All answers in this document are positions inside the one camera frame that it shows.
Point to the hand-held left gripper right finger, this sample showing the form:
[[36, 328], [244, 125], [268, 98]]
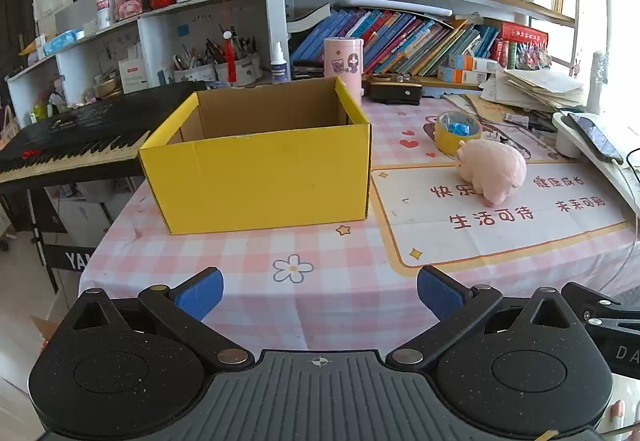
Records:
[[440, 293]]

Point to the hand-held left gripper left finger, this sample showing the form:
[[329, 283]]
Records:
[[199, 295]]

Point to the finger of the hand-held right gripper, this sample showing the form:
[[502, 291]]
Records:
[[595, 308]]

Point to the yellow cardboard box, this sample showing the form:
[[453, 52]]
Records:
[[260, 176]]

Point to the pink plush pig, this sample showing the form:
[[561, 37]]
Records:
[[492, 168]]

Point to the yellow tape roll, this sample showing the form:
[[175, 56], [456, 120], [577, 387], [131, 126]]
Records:
[[452, 143]]

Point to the pink checked desktop cloth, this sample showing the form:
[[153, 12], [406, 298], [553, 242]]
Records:
[[240, 266]]

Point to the white desk mat orange border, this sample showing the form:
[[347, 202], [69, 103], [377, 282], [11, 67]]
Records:
[[475, 241]]

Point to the black keyboard stand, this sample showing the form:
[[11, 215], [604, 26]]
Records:
[[60, 241]]

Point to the blue crumpled plastic bag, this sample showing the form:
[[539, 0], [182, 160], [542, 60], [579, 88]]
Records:
[[457, 127]]

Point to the smartphone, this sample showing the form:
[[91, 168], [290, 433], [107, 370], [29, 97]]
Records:
[[595, 136]]

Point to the black electronic keyboard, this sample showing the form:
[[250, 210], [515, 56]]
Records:
[[85, 131]]

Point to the dark brown wooden box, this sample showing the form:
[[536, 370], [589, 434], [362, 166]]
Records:
[[392, 91]]

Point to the stack of loose papers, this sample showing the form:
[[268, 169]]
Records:
[[540, 88]]

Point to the white spray bottle blue label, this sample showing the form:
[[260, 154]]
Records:
[[279, 66]]

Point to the jar of colourful trinkets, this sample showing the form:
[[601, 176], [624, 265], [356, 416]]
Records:
[[532, 57]]

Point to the pink cartoon cylinder container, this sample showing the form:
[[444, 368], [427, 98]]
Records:
[[342, 58]]

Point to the row of blue books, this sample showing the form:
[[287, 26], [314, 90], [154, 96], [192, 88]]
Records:
[[400, 41]]

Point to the thick red book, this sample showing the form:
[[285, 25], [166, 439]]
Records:
[[525, 32]]

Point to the blue tissue pack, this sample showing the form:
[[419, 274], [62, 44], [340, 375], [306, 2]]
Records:
[[64, 42]]

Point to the white bottle red label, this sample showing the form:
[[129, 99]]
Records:
[[104, 3]]

